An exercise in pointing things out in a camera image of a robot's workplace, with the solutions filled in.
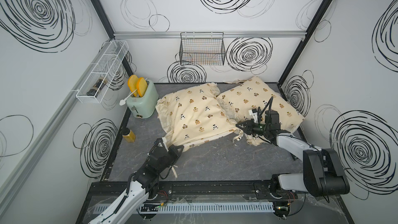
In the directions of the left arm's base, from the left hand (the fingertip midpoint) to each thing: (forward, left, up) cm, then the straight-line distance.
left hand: (184, 147), depth 81 cm
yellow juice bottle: (+6, +31, 0) cm, 32 cm away
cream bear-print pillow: (+19, -1, +2) cm, 19 cm away
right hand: (+10, -29, +5) cm, 31 cm away
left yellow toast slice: (+32, +32, +15) cm, 48 cm away
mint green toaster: (+22, +25, +5) cm, 34 cm away
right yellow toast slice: (+31, +28, +13) cm, 44 cm away
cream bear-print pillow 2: (+33, -32, +2) cm, 46 cm away
